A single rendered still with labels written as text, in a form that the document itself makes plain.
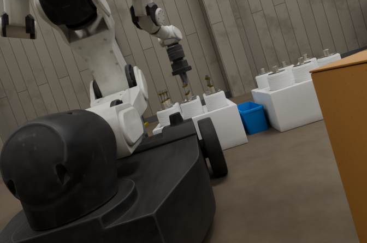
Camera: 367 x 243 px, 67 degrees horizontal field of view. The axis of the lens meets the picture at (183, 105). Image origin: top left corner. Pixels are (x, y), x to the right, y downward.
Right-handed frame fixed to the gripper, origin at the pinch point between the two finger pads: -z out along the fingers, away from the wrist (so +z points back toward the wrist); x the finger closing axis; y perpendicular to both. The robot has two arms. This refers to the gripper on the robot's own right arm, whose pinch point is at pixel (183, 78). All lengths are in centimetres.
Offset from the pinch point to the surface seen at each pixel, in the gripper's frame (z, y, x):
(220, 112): -19.7, -20.0, 26.7
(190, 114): -17.0, -24.3, 14.4
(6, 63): 91, 42, -278
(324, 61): -13, 11, 67
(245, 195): -37, -62, 50
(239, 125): -27.8, -16.7, 31.9
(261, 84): -16.3, 17.7, 33.9
